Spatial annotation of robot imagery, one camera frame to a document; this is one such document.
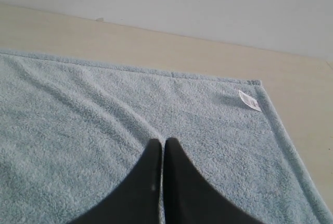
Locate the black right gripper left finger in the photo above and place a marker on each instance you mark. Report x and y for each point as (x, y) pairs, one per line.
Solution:
(136, 198)

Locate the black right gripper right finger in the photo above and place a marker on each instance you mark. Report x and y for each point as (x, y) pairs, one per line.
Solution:
(187, 195)

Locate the light blue fluffy towel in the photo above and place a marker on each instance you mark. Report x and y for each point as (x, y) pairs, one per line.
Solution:
(71, 130)

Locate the white towel care label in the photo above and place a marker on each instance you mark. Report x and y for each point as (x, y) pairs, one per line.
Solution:
(249, 101)

